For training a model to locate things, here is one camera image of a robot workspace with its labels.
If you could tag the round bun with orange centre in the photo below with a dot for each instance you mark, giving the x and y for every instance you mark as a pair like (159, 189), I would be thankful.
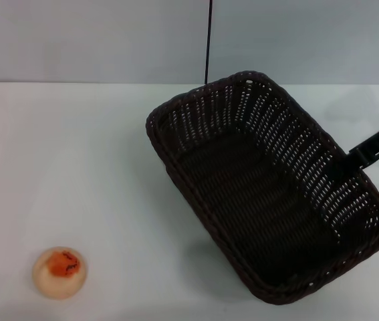
(59, 271)

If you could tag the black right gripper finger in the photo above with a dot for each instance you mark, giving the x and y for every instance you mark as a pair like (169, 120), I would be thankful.
(376, 142)

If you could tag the dark brown woven basket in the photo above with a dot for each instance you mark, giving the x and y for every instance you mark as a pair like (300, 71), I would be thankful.
(249, 187)

